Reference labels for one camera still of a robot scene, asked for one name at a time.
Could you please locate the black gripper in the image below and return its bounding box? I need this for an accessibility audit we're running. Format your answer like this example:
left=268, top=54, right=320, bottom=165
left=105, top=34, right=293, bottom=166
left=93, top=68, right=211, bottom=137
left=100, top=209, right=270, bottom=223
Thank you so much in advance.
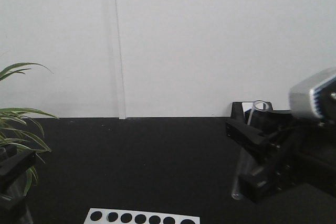
left=225, top=110, right=335, bottom=202

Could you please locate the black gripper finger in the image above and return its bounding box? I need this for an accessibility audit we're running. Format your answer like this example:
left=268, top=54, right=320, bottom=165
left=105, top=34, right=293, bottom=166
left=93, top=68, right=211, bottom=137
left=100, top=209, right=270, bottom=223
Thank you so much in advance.
left=1, top=194, right=29, bottom=223
left=1, top=144, right=36, bottom=191

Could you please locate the white wall socket plate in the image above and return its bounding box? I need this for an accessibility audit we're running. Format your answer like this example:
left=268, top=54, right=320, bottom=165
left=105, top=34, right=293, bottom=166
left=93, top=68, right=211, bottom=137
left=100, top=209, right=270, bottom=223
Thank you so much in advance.
left=242, top=100, right=270, bottom=112

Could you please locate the white test tube rack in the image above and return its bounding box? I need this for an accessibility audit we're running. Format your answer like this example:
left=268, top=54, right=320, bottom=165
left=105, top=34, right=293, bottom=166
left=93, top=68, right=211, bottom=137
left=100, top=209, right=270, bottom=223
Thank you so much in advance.
left=84, top=208, right=201, bottom=223

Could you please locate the green spider plant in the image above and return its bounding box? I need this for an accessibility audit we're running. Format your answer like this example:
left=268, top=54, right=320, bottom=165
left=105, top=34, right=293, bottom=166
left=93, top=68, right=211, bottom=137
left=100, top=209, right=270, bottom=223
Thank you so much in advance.
left=1, top=62, right=59, bottom=196

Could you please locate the black socket box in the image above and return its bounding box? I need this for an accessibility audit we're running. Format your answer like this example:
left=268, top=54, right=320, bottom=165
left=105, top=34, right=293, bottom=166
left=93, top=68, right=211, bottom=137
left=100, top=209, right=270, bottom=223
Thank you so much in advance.
left=230, top=101, right=273, bottom=126

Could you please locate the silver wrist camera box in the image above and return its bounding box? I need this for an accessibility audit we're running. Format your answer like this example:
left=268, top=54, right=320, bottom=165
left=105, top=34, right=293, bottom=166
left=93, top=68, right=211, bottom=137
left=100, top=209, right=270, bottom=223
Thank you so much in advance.
left=289, top=67, right=335, bottom=122

